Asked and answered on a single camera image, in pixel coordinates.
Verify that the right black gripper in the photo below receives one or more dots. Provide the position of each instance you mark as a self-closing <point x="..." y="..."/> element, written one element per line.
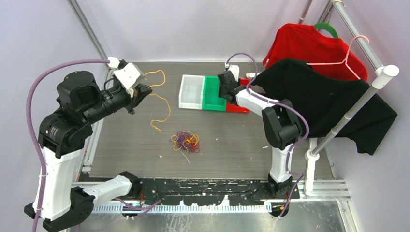
<point x="220" y="93"/>

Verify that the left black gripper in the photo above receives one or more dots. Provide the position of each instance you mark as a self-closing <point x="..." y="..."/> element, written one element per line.
<point x="139" y="93"/>

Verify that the green plastic bin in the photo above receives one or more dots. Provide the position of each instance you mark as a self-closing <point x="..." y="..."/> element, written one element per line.
<point x="211" y="99"/>

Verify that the red plastic bin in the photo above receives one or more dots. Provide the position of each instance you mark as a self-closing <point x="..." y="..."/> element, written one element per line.
<point x="234" y="108"/>

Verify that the white plastic bin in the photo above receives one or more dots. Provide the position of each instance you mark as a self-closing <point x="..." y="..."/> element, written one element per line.
<point x="191" y="92"/>

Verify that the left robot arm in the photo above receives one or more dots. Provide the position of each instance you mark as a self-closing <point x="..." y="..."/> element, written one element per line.
<point x="62" y="137"/>

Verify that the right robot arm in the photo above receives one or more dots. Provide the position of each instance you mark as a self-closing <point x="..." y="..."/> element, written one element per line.
<point x="282" y="127"/>

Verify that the black shirt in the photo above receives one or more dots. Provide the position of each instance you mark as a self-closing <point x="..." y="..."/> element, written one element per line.
<point x="323" y="101"/>

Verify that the red shirt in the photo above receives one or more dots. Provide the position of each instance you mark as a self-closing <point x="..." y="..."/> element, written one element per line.
<point x="304" y="42"/>

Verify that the green hanger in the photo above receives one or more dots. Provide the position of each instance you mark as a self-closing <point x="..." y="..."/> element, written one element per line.
<point x="327" y="27"/>

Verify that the pink hanger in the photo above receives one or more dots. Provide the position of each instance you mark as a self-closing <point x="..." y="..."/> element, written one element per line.
<point x="345" y="60"/>

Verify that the white clothes rack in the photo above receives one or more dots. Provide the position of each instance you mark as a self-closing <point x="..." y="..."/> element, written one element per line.
<point x="384" y="75"/>

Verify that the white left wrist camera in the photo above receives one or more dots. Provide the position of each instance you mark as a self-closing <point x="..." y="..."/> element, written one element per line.
<point x="127" y="73"/>

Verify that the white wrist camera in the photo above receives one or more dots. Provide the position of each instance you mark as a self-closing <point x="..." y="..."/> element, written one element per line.
<point x="127" y="73"/>
<point x="234" y="69"/>

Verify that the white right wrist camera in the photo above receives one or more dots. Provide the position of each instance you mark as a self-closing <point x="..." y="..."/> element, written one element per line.
<point x="234" y="69"/>

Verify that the aluminium frame rail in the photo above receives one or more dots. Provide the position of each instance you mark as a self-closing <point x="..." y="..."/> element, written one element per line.
<point x="86" y="19"/>

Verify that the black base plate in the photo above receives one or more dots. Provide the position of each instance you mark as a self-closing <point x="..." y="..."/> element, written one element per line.
<point x="206" y="192"/>

